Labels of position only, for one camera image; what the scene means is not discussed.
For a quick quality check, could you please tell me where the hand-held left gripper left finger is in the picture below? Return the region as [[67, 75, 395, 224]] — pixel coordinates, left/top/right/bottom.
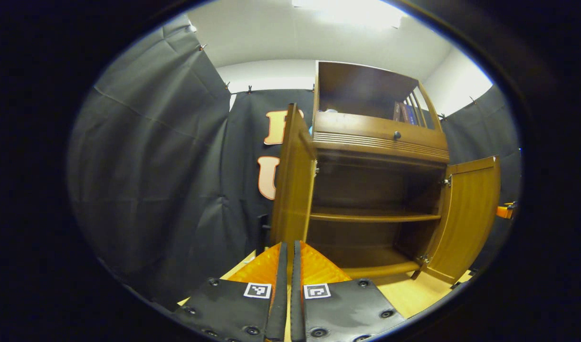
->
[[172, 241, 289, 342]]

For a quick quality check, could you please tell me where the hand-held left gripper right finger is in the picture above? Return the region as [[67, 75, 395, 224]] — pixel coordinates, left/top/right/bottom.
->
[[290, 240, 407, 342]]

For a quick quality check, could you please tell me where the wooden cabinet door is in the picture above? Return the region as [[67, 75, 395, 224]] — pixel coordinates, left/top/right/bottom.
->
[[411, 156, 501, 285], [256, 103, 318, 262]]

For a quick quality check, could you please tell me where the wooden double-door shoe cabinet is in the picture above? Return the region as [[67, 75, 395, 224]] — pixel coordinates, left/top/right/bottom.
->
[[309, 61, 450, 281]]

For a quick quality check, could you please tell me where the wooden inner shelf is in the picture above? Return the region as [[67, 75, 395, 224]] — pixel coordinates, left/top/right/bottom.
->
[[310, 211, 442, 224]]

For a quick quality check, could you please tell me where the wooden drawer with black knob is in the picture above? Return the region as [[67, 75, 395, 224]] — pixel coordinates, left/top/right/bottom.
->
[[313, 112, 450, 160]]

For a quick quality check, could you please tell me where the black backdrop cloth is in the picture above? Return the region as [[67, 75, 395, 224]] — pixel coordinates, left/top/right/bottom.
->
[[67, 14, 521, 309]]

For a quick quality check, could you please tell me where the large ceiling light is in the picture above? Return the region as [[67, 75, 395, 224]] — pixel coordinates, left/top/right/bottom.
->
[[293, 0, 407, 29]]

